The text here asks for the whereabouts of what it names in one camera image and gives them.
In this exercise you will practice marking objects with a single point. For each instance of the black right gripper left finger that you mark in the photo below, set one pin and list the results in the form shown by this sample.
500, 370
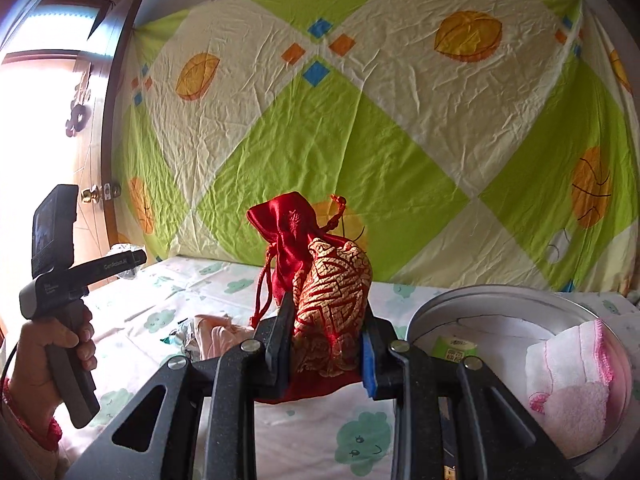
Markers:
154, 435

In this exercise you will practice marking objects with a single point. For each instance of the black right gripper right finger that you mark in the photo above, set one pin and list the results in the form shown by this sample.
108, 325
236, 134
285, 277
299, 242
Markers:
494, 435

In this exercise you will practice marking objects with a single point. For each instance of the pink soft cloth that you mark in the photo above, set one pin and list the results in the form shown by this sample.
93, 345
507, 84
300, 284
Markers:
211, 336

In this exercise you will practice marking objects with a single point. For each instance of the red gold drawstring pouch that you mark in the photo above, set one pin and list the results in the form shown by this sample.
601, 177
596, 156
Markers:
328, 277

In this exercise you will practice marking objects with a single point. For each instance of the person's left hand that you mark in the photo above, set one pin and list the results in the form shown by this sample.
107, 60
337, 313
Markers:
31, 386

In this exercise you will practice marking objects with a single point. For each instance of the white pink-edged towel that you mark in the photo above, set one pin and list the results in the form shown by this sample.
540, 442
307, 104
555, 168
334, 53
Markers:
568, 380

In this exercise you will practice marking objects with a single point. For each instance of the white cloud print tablecloth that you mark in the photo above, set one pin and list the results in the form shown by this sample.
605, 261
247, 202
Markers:
142, 322

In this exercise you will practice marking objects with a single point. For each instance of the round metal tin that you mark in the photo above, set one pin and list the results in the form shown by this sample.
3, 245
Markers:
505, 321

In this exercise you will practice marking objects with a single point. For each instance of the green tissue packet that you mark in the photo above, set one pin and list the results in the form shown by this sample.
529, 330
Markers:
453, 349

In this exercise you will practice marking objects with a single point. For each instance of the brass door knob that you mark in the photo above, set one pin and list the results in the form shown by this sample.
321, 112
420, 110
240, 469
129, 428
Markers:
101, 193

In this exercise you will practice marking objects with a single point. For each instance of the hanging door ornament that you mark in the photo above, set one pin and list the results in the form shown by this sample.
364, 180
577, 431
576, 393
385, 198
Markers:
80, 111

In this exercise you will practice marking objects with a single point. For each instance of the wooden door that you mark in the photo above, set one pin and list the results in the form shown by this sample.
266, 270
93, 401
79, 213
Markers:
37, 84

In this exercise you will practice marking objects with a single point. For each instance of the green cream basketball bedsheet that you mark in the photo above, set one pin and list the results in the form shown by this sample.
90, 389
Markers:
474, 141

